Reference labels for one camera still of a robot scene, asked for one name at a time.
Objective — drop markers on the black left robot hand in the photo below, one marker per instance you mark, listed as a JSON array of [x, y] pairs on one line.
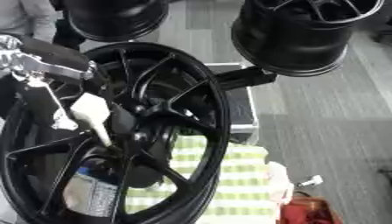
[[48, 49]]

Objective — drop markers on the white pin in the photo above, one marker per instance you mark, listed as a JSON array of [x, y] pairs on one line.
[[91, 109]]

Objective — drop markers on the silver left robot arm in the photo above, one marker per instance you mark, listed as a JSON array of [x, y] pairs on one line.
[[7, 55]]

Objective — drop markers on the black wheel rim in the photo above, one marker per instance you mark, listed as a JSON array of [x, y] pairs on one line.
[[286, 38], [117, 17]]

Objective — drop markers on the black spoked wheel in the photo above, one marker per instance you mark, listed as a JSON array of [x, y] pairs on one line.
[[217, 116]]

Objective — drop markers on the person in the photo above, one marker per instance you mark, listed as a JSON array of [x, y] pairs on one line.
[[28, 14]]

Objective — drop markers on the clear plastic bottle with label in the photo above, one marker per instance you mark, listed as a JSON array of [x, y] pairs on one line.
[[92, 195]]

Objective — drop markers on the black case with silver edges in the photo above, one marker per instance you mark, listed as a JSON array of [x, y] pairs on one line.
[[240, 108]]

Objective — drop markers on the white plastic bag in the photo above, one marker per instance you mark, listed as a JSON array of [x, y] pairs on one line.
[[279, 180]]

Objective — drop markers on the small white plastic piece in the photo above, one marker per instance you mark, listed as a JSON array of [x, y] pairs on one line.
[[312, 180]]

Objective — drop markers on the red bag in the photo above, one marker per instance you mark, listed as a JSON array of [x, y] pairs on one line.
[[306, 211]]

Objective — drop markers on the black stand bracket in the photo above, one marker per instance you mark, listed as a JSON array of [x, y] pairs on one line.
[[245, 77]]

